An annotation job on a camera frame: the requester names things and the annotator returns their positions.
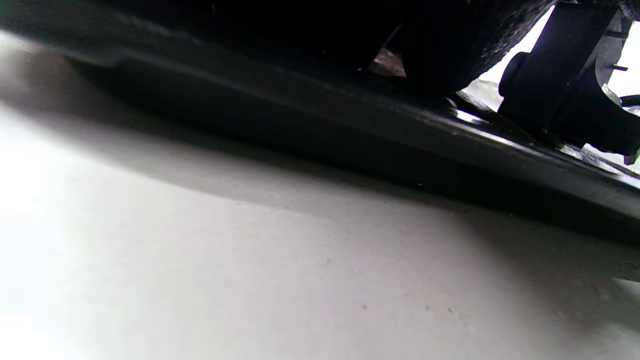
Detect person's left hand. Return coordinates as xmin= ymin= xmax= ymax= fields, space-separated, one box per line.
xmin=125 ymin=0 xmax=557 ymax=96

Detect black hand controller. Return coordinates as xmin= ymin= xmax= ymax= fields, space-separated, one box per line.
xmin=498 ymin=0 xmax=640 ymax=157

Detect black plastic tray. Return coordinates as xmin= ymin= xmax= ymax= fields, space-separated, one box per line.
xmin=0 ymin=0 xmax=640 ymax=246

